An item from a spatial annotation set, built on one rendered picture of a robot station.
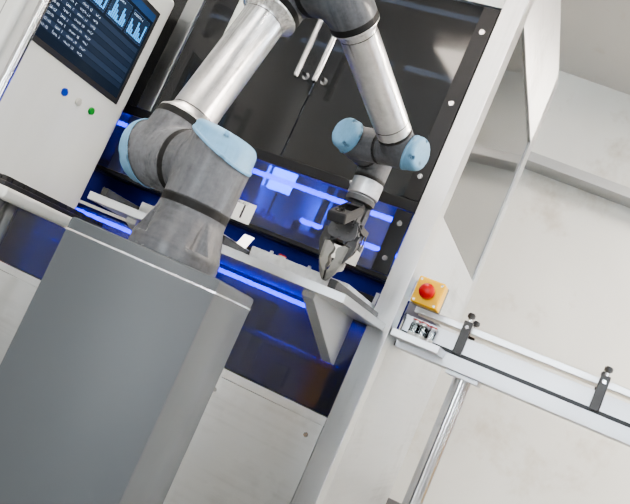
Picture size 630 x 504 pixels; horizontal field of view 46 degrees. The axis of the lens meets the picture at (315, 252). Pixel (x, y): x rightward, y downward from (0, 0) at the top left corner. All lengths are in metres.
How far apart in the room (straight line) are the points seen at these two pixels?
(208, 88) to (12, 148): 0.87
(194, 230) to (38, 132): 1.05
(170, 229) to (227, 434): 0.97
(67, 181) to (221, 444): 0.87
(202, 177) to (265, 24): 0.37
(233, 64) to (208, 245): 0.36
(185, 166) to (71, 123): 1.05
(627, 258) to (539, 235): 0.55
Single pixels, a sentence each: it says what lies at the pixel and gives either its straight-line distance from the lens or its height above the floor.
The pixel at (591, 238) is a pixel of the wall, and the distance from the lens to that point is 5.00.
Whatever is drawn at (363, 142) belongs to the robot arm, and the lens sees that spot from 1.63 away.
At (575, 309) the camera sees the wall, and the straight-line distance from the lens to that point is 4.91.
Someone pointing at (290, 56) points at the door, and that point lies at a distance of 2.26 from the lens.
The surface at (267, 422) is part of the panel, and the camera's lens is 1.98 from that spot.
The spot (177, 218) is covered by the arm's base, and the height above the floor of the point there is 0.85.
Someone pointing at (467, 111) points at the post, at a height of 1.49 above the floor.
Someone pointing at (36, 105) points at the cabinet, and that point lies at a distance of 2.11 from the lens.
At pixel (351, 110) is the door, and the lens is 2.12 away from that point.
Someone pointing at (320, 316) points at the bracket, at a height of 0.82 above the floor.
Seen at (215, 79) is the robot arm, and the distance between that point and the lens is 1.34.
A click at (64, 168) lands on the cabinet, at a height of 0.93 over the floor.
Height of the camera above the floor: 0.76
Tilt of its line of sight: 7 degrees up
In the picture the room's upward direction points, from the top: 24 degrees clockwise
